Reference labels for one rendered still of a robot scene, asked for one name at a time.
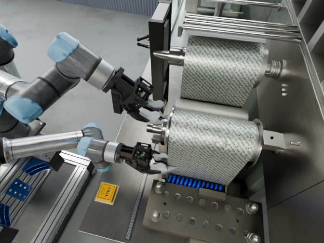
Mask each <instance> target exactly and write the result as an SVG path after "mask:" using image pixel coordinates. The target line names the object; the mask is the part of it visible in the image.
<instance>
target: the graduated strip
mask: <svg viewBox="0 0 324 243"><path fill-rule="evenodd" d="M151 147H152V150H155V148H156V144H154V143H152V146H151ZM147 178H148V174H143V177H142V181H141V184H140V188H139V192H138V195H137V199H136V202H135V206H134V209H133V213H132V216H131V220H130V223H129V227H128V230H127V233H126V237H125V239H126V240H129V241H130V240H131V237H132V234H133V230H134V226H135V222H136V218H137V214H138V210H139V207H140V204H141V200H142V196H143V192H144V189H145V185H146V181H147Z"/></svg>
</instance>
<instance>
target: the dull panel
mask: <svg viewBox="0 0 324 243"><path fill-rule="evenodd" d="M242 108H244V109H247V110H248V115H249V118H248V121H253V120H254V119H259V114H258V102H257V88H252V90H251V92H250V94H249V96H248V97H247V99H246V101H245V103H244V105H243V107H242ZM264 186H265V182H264V171H263V160H262V150H261V153H260V156H259V158H258V160H257V166H256V167H255V168H254V169H253V170H252V171H251V172H250V173H249V174H248V175H247V176H246V177H245V178H244V179H243V180H242V181H241V195H242V196H246V197H250V196H252V195H253V194H254V193H256V192H257V191H258V190H260V189H261V188H262V187H264Z"/></svg>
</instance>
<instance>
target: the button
mask: <svg viewBox="0 0 324 243"><path fill-rule="evenodd" d="M117 188H118V187H117V186H116V185H113V184H108V183H104V182H102V183H101V185H100V188H99V190H98V193H97V195H96V199H97V200H100V201H105V202H108V203H112V202H113V199H114V196H115V193H116V191H117Z"/></svg>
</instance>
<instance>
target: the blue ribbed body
mask: <svg viewBox="0 0 324 243"><path fill-rule="evenodd" d="M170 181H171V183H174V182H175V184H178V183H179V185H182V184H183V185H184V186H186V185H187V187H190V186H191V187H192V188H194V187H195V188H196V189H198V188H203V189H209V190H214V191H219V192H223V193H224V191H225V188H222V185H219V187H218V184H215V186H214V183H211V185H210V183H209V182H207V184H205V181H203V182H201V180H199V181H198V182H197V179H195V180H194V181H193V178H191V179H190V180H189V178H188V177H187V178H186V179H185V177H182V178H181V176H178V177H177V175H174V176H173V174H170V176H169V177H168V180H167V182H170Z"/></svg>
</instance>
